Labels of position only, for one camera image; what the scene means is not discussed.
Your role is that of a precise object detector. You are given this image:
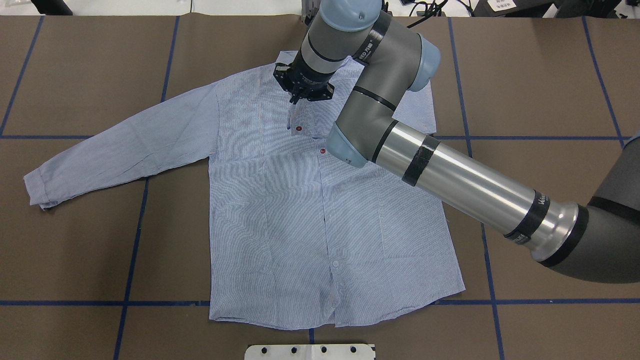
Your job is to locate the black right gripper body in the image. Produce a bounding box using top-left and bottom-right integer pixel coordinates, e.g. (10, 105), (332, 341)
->
(273, 51), (336, 101)

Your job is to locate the light blue striped shirt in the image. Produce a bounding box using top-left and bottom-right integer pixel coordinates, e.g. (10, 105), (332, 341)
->
(23, 58), (466, 330)

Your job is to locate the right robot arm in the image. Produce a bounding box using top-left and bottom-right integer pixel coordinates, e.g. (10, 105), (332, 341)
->
(273, 0), (640, 284)

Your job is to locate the aluminium frame post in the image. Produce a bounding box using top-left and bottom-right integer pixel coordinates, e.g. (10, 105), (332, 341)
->
(301, 0), (322, 26)

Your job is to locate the white camera pillar with base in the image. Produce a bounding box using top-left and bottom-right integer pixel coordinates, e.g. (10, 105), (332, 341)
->
(244, 343), (377, 360)

